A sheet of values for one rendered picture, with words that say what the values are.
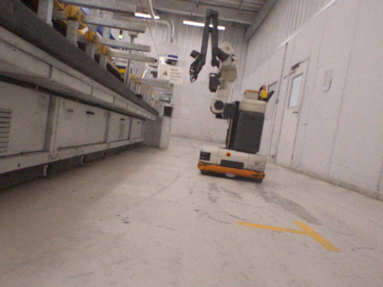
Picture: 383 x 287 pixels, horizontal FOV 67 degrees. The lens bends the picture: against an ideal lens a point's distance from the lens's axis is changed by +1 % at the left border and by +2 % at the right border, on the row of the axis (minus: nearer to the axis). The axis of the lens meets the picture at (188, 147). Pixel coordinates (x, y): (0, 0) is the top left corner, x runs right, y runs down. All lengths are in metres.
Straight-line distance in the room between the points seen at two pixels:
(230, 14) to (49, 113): 10.22
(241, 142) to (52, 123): 1.77
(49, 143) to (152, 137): 4.04
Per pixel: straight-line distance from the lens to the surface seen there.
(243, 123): 2.92
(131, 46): 1.70
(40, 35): 1.15
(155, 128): 5.78
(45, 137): 1.89
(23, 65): 1.16
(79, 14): 1.49
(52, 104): 1.88
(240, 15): 11.69
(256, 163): 2.91
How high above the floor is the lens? 0.40
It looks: 3 degrees down
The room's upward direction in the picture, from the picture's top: 8 degrees clockwise
